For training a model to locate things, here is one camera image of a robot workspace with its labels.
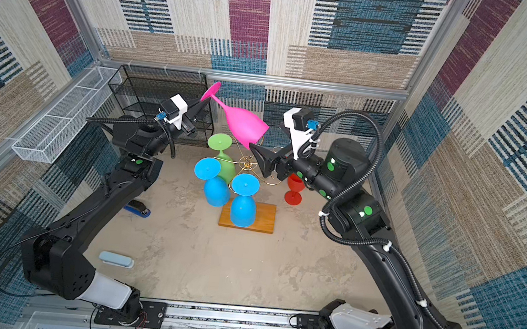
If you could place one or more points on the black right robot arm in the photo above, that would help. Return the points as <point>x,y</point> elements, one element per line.
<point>354,218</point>

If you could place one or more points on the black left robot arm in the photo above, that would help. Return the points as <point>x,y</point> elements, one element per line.
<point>53,258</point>

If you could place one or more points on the green plastic wine glass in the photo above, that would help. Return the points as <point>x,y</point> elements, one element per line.
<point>221,143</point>

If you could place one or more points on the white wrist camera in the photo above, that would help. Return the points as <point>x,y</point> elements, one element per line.
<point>171,111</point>
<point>301,126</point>

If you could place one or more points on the blue plastic wine glass front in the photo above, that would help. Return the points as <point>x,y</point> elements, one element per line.
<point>243,207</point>

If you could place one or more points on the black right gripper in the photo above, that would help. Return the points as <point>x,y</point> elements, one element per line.
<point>277,161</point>

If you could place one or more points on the magenta plastic wine glass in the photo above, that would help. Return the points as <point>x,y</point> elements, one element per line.
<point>246,127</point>

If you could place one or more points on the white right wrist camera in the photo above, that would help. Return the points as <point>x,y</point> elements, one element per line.
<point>301,126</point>

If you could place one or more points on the black mesh shelf rack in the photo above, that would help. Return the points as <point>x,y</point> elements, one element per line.
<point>139,91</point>

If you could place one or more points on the blue plastic wine glass rear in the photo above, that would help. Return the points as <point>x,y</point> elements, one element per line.
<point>215,188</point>

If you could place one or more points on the gold wire glass rack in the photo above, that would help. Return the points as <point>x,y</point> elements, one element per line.
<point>248,164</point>

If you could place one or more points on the red plastic wine glass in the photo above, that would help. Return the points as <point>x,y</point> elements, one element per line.
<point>293,195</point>

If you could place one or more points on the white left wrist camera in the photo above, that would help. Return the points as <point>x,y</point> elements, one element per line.
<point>171,111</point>

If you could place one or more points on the wooden rack base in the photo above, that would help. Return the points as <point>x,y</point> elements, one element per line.
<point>264,223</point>

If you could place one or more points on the white wire mesh basket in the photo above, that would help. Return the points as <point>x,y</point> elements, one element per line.
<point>44,141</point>

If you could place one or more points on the blue plastic wine glass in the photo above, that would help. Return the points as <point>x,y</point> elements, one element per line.
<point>215,188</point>
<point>243,207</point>

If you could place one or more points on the light blue flat case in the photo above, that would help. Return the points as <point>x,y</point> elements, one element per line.
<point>115,259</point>

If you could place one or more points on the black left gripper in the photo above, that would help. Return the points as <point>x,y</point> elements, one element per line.
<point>189,117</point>

